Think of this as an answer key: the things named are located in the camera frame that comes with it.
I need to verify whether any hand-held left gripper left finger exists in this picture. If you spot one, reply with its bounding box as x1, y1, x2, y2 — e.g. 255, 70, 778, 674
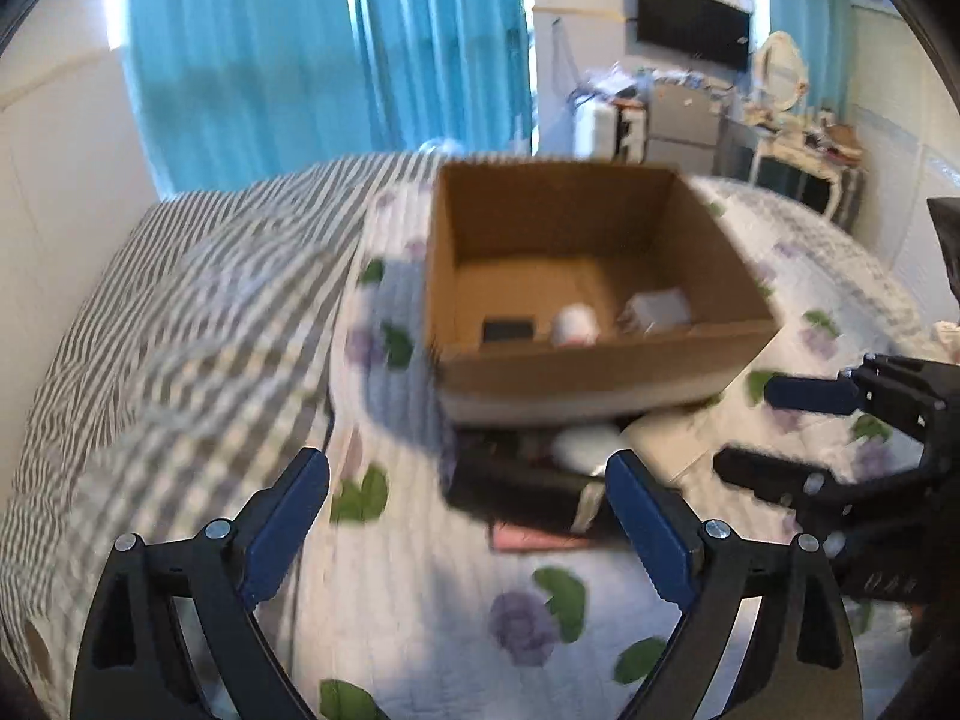
71, 448, 331, 720

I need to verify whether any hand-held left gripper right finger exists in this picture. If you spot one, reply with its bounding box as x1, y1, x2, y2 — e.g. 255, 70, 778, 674
604, 448, 863, 720

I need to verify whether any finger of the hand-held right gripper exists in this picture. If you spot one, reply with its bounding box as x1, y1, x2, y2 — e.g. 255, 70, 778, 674
712, 446, 852, 541
765, 352, 947, 445

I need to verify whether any black clothing pile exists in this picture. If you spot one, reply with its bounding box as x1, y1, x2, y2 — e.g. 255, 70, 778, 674
442, 426, 632, 542

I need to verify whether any cardboard box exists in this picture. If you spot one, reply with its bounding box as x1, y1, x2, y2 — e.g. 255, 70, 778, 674
424, 160, 781, 422

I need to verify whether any pink flat card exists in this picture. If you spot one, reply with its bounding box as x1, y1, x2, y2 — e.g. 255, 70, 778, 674
487, 523, 625, 553

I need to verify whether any white cloth item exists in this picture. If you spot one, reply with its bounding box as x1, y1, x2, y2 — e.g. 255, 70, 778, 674
551, 424, 623, 470

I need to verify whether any small white box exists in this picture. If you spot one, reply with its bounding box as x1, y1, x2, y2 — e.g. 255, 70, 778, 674
617, 288, 695, 336

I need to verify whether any floral quilt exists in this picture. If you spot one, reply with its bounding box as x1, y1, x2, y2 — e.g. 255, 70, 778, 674
285, 165, 938, 720

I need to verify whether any grey striped blanket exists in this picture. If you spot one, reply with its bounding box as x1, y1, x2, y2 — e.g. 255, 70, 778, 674
0, 151, 451, 720

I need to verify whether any white cylindrical jar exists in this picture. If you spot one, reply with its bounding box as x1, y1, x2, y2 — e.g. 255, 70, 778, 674
551, 303, 602, 347

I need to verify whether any white dressing table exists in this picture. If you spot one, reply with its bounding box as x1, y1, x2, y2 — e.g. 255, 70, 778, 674
742, 109, 867, 230

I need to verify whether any small black box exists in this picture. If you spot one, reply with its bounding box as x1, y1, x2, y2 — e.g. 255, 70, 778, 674
482, 317, 538, 347

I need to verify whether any grey drawer cabinet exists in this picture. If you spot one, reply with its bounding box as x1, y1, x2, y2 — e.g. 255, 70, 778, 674
643, 81, 727, 175

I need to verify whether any oval white vanity mirror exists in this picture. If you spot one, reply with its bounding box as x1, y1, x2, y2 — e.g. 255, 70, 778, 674
752, 31, 809, 115

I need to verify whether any white appliance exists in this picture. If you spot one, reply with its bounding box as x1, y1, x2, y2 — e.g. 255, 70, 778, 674
574, 99, 622, 162

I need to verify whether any blue curtain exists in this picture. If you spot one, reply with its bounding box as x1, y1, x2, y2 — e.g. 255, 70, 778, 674
124, 0, 535, 200
754, 0, 856, 125

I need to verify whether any black wall television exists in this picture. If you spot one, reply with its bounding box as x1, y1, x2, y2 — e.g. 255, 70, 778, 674
636, 0, 752, 74

